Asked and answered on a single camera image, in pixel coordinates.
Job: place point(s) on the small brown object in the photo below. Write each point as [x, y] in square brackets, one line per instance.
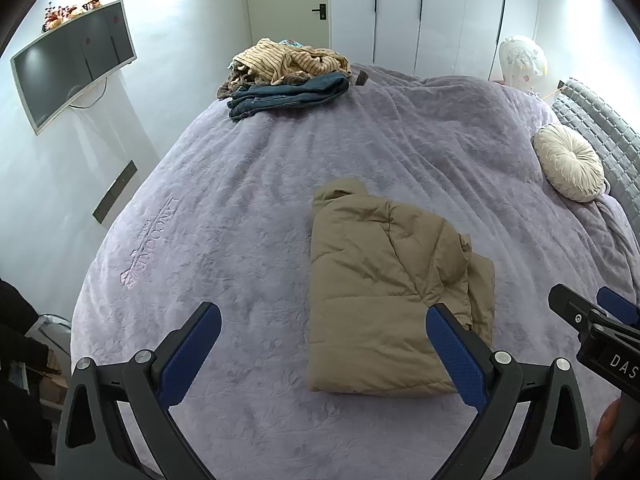
[361, 76]

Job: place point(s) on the red artificial flowers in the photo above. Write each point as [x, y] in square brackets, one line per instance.
[55, 15]

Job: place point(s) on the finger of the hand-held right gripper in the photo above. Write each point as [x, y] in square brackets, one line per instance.
[570, 310]
[620, 305]

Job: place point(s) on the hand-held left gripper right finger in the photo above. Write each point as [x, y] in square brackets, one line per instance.
[452, 355]

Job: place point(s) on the person's right hand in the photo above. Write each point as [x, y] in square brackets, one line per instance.
[607, 430]

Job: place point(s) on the folded blue jeans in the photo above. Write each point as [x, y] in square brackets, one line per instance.
[285, 95]

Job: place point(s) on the khaki puffer jacket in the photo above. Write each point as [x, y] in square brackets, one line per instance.
[375, 285]

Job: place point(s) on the white wardrobe doors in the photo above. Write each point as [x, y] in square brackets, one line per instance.
[400, 10]

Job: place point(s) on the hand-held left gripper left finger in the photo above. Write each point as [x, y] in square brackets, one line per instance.
[192, 350]

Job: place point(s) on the cardboard box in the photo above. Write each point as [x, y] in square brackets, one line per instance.
[55, 385]

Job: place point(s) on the dark cloth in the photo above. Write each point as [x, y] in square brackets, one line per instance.
[15, 310]

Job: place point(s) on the purple bed blanket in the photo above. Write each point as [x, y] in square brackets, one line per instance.
[225, 185]

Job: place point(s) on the wall-mounted television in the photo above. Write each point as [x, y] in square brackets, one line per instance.
[65, 70]

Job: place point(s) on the cream round pleated pillow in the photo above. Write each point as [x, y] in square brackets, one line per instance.
[567, 160]

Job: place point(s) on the grey quilted headboard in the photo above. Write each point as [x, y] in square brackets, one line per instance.
[610, 130]

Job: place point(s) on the striped beige garment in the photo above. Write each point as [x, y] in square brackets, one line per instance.
[280, 60]

